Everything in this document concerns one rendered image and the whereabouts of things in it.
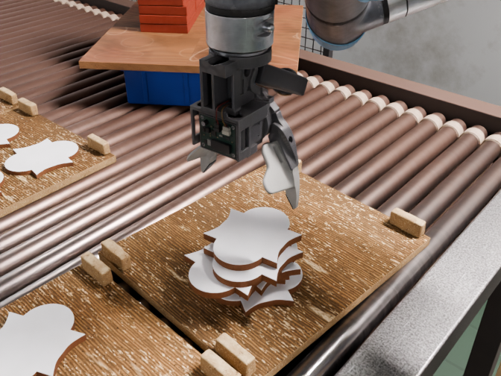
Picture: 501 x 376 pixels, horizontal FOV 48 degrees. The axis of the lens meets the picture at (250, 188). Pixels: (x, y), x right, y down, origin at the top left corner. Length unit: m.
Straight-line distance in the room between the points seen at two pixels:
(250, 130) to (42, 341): 0.38
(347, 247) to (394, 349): 0.19
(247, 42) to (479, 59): 3.02
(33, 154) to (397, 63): 2.93
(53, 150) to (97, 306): 0.46
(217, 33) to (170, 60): 0.73
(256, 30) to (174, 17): 0.90
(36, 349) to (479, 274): 0.65
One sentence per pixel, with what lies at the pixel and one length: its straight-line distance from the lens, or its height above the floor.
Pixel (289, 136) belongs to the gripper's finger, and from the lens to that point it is 0.68.
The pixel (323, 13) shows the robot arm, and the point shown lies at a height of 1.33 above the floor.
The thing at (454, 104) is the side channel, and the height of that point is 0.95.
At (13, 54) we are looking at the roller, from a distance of 1.86.
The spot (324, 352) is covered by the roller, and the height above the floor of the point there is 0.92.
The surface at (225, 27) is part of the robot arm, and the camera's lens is 0.61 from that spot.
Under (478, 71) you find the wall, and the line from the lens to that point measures 3.60.
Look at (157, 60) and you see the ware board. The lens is 1.34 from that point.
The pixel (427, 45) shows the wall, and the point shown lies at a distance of 3.69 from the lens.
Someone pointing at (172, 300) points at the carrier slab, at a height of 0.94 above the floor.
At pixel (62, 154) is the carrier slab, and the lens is 1.19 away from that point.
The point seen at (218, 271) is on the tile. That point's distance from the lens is 0.76.
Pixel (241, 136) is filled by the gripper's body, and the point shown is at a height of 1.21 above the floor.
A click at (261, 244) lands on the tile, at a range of 0.78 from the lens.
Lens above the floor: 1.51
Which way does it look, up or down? 34 degrees down
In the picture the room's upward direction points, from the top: straight up
